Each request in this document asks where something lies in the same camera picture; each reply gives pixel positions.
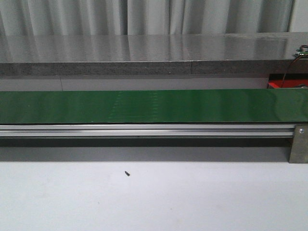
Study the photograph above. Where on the green conveyor belt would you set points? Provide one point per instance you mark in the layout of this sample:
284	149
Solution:
154	106

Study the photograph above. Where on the red bin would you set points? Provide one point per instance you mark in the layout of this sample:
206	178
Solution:
289	81

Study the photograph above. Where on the grey stone-look shelf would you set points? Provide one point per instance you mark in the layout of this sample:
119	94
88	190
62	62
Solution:
119	55

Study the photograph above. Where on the small green circuit board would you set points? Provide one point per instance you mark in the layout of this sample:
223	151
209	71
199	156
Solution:
301	52

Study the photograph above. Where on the grey curtain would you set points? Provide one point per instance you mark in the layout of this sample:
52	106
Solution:
143	17

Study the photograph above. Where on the aluminium conveyor rail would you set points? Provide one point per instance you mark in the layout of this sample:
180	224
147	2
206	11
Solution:
165	130

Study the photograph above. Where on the metal conveyor bracket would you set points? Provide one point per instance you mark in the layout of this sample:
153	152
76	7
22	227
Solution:
299	150

